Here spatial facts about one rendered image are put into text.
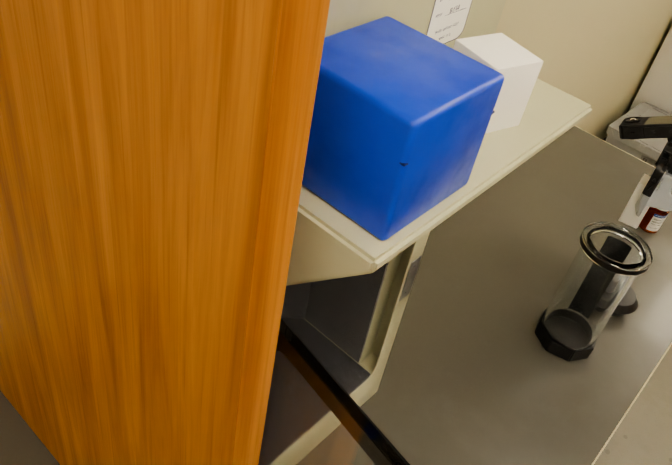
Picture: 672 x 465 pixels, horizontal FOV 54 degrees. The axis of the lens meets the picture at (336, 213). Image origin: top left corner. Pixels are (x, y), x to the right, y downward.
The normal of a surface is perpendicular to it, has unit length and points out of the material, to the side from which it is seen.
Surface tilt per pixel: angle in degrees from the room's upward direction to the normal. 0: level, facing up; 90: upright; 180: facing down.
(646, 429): 0
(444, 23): 90
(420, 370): 0
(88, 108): 90
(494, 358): 0
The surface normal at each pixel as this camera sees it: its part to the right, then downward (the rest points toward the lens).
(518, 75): 0.52, 0.61
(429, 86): 0.15, -0.76
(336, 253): -0.66, 0.40
